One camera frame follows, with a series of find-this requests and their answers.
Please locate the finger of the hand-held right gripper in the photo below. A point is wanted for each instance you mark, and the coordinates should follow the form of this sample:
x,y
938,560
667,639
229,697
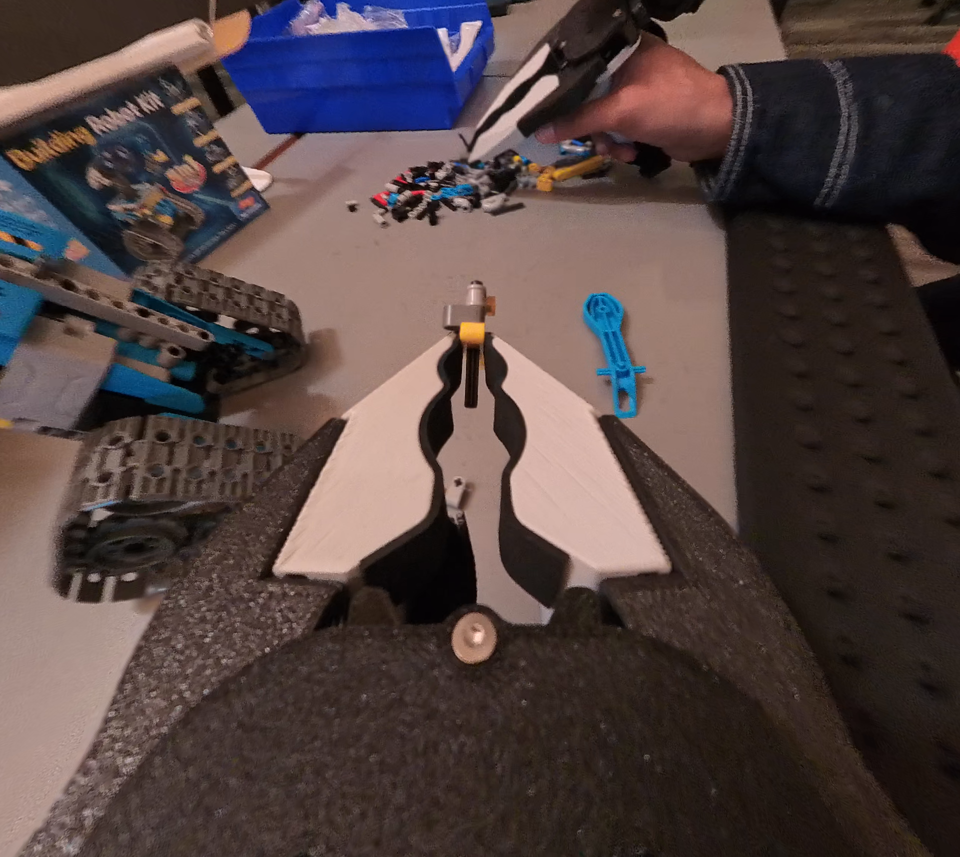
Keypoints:
x,y
593,80
518,85

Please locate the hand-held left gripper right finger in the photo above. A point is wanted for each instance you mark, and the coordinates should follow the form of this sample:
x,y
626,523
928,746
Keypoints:
x,y
593,497

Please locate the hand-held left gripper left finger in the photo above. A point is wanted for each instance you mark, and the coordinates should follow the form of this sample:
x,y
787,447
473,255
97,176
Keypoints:
x,y
353,497

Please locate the light blue brick separator tool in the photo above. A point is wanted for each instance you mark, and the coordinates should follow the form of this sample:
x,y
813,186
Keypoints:
x,y
612,347

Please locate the small grey connector piece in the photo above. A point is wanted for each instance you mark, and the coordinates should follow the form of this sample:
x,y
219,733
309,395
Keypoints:
x,y
473,332

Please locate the blue tracked toy robot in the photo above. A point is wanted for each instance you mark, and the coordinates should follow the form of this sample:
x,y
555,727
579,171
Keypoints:
x,y
150,332

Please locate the person's right forearm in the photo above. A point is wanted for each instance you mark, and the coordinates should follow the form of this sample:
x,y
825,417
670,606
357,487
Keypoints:
x,y
840,137

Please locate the person's right hand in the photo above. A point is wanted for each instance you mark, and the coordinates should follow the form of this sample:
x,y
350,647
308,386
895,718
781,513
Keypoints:
x,y
675,107

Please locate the pile of small brick pieces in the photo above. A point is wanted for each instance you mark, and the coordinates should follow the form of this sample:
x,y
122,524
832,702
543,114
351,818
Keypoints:
x,y
465,182

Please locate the blue plastic bin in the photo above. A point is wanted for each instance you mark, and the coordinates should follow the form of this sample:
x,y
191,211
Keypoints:
x,y
345,77

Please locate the black dimpled mat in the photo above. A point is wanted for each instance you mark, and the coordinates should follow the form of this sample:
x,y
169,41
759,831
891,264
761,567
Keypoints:
x,y
855,497

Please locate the orange cone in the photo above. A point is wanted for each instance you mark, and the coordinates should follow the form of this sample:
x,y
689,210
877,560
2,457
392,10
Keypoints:
x,y
953,47

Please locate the blue toy kit booklet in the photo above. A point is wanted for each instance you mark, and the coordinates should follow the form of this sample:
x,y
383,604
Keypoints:
x,y
135,182

